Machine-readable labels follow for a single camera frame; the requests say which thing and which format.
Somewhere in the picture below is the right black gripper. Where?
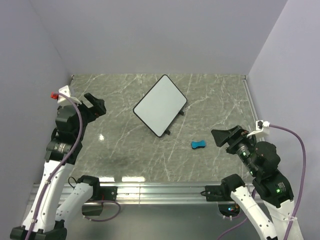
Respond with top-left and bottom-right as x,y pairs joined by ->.
210,123 -> 260,175

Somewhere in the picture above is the blue whiteboard eraser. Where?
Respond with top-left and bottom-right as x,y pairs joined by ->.
191,140 -> 206,150

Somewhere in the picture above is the small black-framed whiteboard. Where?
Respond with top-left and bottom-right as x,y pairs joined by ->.
133,74 -> 188,138

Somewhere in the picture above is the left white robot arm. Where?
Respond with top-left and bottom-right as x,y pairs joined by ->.
10,93 -> 106,240

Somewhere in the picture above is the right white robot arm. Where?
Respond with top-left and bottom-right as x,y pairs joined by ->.
211,120 -> 304,240

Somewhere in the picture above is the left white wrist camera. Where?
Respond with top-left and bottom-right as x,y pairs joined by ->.
50,85 -> 81,107

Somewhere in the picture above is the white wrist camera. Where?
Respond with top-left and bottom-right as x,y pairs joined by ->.
247,120 -> 270,139
50,85 -> 81,107

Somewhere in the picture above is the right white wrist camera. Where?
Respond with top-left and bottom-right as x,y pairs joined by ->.
247,120 -> 270,139

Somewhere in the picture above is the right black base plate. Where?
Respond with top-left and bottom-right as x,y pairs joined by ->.
200,184 -> 233,202

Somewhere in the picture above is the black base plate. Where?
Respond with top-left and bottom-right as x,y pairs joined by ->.
200,184 -> 233,202
96,185 -> 118,202

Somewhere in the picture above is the aluminium right side rail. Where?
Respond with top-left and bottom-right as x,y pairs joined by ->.
241,75 -> 258,121

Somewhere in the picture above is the aluminium rail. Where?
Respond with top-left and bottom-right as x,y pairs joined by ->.
28,182 -> 256,205
241,75 -> 258,121

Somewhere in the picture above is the aluminium front rail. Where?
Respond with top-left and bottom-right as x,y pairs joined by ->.
28,182 -> 256,205

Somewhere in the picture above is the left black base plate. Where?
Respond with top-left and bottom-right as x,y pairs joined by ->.
96,185 -> 118,202

